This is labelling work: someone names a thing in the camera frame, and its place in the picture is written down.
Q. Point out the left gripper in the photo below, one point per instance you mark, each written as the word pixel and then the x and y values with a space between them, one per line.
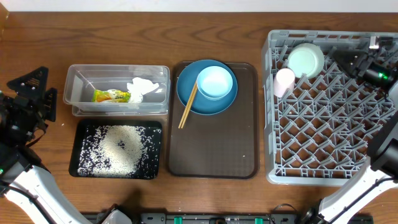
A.
pixel 30 112

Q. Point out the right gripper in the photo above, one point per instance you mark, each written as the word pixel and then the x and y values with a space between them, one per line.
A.
pixel 340 54

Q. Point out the mint green bowl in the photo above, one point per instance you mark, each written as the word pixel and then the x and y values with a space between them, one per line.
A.
pixel 306 60

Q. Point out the yellow green snack wrapper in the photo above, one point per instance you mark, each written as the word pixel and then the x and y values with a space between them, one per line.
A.
pixel 110 96

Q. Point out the pink cup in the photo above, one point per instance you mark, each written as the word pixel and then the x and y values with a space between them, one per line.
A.
pixel 284 80

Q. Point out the pile of white rice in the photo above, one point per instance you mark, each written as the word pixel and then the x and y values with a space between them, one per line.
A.
pixel 118 151

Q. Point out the white tissue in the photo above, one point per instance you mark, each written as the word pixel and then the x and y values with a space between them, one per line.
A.
pixel 140 87

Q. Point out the light blue bowl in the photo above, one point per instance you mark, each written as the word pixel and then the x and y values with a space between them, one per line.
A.
pixel 214 82

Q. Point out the dark blue plate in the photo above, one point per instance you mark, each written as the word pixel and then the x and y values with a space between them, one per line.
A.
pixel 201 105

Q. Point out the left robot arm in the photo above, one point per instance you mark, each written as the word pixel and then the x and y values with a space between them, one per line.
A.
pixel 25 181

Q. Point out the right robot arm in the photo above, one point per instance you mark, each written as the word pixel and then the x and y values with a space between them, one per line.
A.
pixel 379 171

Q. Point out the grey dishwasher rack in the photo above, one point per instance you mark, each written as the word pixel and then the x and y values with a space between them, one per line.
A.
pixel 318 133

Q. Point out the clear plastic bin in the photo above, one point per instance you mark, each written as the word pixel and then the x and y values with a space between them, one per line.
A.
pixel 83 80

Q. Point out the black tray bin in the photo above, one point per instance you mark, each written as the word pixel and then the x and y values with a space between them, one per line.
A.
pixel 74 146

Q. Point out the brown serving tray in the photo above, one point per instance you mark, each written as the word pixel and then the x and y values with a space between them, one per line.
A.
pixel 223 145

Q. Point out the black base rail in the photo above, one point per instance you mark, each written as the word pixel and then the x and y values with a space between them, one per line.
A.
pixel 161 218

